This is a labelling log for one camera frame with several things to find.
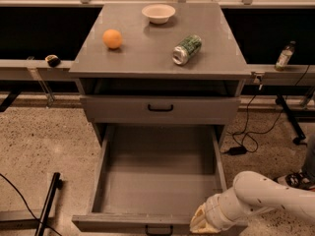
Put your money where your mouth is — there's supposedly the black metal stand left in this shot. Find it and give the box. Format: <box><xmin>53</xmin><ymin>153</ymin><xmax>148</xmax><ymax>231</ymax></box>
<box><xmin>0</xmin><ymin>171</ymin><xmax>63</xmax><ymax>236</ymax></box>

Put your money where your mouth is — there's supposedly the white paper bowl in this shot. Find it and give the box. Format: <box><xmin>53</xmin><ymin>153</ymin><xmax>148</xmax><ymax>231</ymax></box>
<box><xmin>142</xmin><ymin>4</ymin><xmax>176</xmax><ymax>25</ymax></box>

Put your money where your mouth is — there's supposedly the green soda can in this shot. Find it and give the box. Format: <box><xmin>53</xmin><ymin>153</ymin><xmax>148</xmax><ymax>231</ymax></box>
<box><xmin>172</xmin><ymin>34</ymin><xmax>202</xmax><ymax>65</ymax></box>

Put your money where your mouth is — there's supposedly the black sneaker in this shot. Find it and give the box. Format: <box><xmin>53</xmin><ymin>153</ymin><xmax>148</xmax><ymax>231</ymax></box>
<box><xmin>274</xmin><ymin>171</ymin><xmax>315</xmax><ymax>191</ymax></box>

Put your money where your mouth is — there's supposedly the grey drawer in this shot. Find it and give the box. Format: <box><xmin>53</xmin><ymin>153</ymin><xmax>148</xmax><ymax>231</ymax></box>
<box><xmin>72</xmin><ymin>125</ymin><xmax>226</xmax><ymax>236</ymax></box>
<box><xmin>80</xmin><ymin>95</ymin><xmax>240</xmax><ymax>125</ymax></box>

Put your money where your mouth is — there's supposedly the black cable left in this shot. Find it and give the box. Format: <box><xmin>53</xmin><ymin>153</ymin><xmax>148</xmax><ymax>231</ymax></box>
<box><xmin>0</xmin><ymin>172</ymin><xmax>63</xmax><ymax>236</ymax></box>

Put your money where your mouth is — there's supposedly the grey metal rail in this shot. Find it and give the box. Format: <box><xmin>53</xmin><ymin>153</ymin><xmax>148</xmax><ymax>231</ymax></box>
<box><xmin>0</xmin><ymin>60</ymin><xmax>315</xmax><ymax>86</ymax></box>

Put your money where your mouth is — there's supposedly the metal clamp on rail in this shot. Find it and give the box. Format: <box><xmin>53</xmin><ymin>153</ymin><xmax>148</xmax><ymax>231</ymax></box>
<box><xmin>253</xmin><ymin>72</ymin><xmax>265</xmax><ymax>90</ymax></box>

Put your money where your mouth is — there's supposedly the black yellow tape measure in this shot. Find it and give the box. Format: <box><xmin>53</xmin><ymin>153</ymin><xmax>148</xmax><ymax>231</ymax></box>
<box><xmin>45</xmin><ymin>55</ymin><xmax>61</xmax><ymax>68</ymax></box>

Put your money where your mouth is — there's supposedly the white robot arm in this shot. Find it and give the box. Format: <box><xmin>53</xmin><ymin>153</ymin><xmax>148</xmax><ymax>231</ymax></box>
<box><xmin>190</xmin><ymin>171</ymin><xmax>315</xmax><ymax>234</ymax></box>

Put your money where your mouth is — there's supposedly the black power adapter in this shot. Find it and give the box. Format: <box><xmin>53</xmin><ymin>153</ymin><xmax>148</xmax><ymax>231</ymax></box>
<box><xmin>227</xmin><ymin>146</ymin><xmax>247</xmax><ymax>155</ymax></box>

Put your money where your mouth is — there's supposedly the person leg in jeans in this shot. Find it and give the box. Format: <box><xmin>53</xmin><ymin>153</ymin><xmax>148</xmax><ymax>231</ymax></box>
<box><xmin>302</xmin><ymin>141</ymin><xmax>315</xmax><ymax>182</ymax></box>

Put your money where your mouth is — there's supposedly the clear plastic bottle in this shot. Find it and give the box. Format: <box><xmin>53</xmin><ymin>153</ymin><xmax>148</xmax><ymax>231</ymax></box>
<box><xmin>275</xmin><ymin>41</ymin><xmax>296</xmax><ymax>71</ymax></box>

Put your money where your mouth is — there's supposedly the black power cable right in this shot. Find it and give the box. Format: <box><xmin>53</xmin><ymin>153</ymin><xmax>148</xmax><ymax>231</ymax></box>
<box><xmin>221</xmin><ymin>64</ymin><xmax>311</xmax><ymax>155</ymax></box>

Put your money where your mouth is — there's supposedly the black table leg right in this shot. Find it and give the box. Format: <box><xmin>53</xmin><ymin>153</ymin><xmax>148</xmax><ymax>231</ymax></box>
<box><xmin>276</xmin><ymin>94</ymin><xmax>306</xmax><ymax>145</ymax></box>

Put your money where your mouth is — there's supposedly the grey top drawer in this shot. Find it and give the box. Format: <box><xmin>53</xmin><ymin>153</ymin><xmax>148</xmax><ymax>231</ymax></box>
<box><xmin>80</xmin><ymin>95</ymin><xmax>240</xmax><ymax>125</ymax></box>

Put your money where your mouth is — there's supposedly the orange fruit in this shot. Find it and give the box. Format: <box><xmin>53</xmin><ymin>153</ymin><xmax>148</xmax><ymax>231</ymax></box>
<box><xmin>102</xmin><ymin>29</ymin><xmax>122</xmax><ymax>49</ymax></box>

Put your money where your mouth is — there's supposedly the grey drawer cabinet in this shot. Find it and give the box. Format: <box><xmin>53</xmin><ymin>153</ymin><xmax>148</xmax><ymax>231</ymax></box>
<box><xmin>75</xmin><ymin>3</ymin><xmax>246</xmax><ymax>144</ymax></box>

